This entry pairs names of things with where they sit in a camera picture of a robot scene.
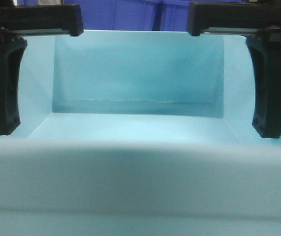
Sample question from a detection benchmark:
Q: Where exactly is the blue bin upper middle-left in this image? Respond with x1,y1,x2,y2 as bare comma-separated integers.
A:
63,0,161,31

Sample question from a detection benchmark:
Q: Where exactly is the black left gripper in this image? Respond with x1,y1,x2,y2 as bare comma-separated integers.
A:
0,3,84,136

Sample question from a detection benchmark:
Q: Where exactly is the blue bin upper middle-right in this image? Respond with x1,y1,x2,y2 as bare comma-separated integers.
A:
160,0,191,32

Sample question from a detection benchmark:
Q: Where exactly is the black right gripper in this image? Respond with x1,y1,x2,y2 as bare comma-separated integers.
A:
187,0,281,139

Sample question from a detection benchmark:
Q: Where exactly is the light blue plastic box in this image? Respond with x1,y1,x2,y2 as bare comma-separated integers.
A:
0,30,281,236

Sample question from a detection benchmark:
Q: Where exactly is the blue bin upper far left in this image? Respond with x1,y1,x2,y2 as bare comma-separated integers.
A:
17,0,39,6

